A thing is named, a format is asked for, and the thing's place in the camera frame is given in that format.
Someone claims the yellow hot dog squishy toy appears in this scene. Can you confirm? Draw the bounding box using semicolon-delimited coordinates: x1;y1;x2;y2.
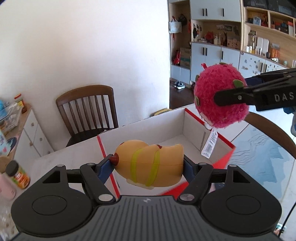
109;140;184;189

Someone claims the pink fuzzy plush ball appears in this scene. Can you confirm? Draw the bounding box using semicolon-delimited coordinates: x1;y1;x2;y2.
194;63;249;128

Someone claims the orange label jar black lid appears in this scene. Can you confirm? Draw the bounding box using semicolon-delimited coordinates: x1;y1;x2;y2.
6;160;31;189

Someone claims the white drawer cabinet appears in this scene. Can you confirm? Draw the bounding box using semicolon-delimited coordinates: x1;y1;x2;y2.
6;104;54;162

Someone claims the pink bottle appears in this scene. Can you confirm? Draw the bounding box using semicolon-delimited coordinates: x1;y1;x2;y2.
0;174;16;200

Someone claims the red and white cardboard box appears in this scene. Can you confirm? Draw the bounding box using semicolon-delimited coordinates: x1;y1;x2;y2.
96;107;236;200

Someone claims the white wall cupboard unit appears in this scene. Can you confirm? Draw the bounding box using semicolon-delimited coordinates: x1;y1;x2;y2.
168;1;295;85

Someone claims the dark wooden chair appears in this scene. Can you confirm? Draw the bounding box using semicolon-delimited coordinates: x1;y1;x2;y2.
56;85;118;147

